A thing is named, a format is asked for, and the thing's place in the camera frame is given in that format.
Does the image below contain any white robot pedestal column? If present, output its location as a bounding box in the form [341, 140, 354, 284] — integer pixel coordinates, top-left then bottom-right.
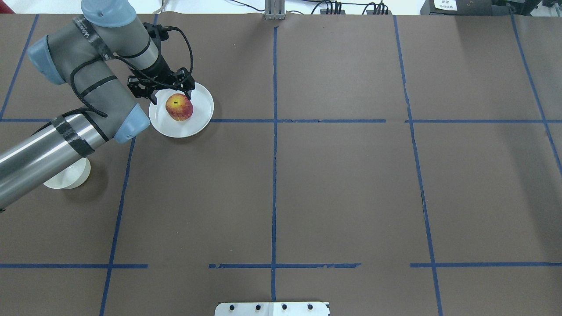
[214, 302, 331, 316]

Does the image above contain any white small bowl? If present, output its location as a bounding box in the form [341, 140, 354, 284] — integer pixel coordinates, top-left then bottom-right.
[44, 158, 92, 190]

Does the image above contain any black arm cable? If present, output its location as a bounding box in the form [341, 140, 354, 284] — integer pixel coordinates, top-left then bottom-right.
[70, 25, 195, 118]

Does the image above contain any aluminium frame post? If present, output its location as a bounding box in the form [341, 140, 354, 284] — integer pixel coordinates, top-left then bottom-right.
[263, 0, 287, 20]

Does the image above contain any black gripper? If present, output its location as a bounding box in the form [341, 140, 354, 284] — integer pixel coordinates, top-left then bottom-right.
[128, 54, 195, 104]

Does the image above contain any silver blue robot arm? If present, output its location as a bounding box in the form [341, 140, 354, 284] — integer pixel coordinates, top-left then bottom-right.
[0, 0, 195, 212]

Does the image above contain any red yellow apple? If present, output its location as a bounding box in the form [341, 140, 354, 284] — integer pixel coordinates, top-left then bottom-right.
[165, 93, 194, 122]

